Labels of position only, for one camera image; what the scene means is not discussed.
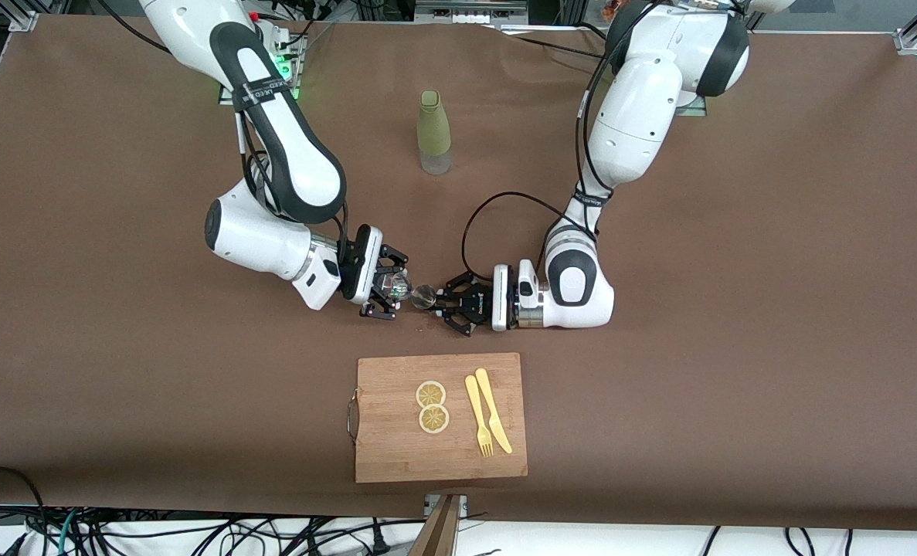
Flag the yellow plastic fork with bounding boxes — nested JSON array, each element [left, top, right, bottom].
[[464, 375, 494, 458]]

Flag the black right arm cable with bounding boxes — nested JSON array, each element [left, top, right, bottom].
[[234, 108, 351, 259]]

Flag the yellow plastic knife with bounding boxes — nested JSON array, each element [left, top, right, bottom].
[[474, 368, 514, 455]]

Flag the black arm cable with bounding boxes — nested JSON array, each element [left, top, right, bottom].
[[462, 0, 660, 283], [234, 108, 351, 259]]

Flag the clear glass measuring beaker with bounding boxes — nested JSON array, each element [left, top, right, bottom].
[[379, 270, 414, 303]]

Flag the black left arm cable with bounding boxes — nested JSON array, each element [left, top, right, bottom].
[[462, 0, 660, 283]]

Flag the aluminium frame profile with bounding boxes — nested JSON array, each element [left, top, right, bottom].
[[414, 0, 528, 24]]

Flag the black base power cable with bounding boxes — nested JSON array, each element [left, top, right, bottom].
[[497, 22, 610, 61]]

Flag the green sleeved glass bottle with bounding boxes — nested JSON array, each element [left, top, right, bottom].
[[417, 90, 453, 175]]

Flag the wooden cutting board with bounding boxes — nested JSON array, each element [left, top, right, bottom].
[[355, 352, 528, 484]]

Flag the brown table cover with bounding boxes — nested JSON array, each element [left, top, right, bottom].
[[0, 14, 917, 534]]

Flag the wooden post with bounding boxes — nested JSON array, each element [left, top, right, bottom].
[[408, 494, 463, 556]]

